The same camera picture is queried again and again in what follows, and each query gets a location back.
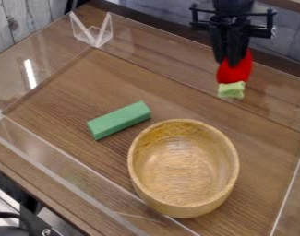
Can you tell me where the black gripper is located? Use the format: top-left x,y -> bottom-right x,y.
189,3 -> 275,67

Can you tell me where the red plush strawberry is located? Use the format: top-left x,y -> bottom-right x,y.
214,49 -> 254,100

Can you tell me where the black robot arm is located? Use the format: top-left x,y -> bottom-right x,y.
189,0 -> 275,67

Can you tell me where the wooden bowl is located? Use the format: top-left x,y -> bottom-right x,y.
127,119 -> 239,218

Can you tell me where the green foam block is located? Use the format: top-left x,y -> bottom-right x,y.
87,100 -> 150,140

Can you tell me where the clear acrylic enclosure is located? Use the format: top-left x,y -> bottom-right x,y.
0,7 -> 300,236

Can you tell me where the black mount bracket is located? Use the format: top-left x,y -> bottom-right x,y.
19,206 -> 61,236

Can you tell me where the black cable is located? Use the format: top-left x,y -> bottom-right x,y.
0,211 -> 23,221

